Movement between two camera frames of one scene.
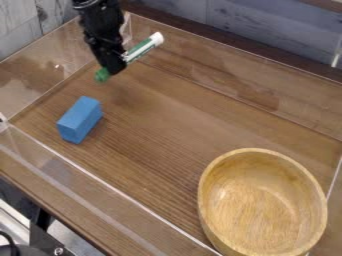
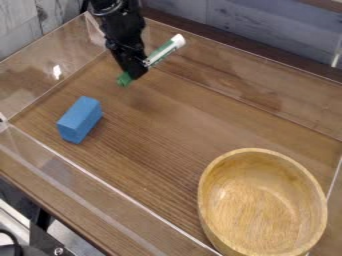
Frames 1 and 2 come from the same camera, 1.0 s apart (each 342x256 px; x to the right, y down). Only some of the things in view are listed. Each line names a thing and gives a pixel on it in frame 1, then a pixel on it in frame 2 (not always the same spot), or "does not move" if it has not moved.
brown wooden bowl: (261, 205) does not move
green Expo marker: (138, 51) -> (172, 45)
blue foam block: (81, 120) does not move
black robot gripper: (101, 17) -> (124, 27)
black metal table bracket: (43, 243) does not move
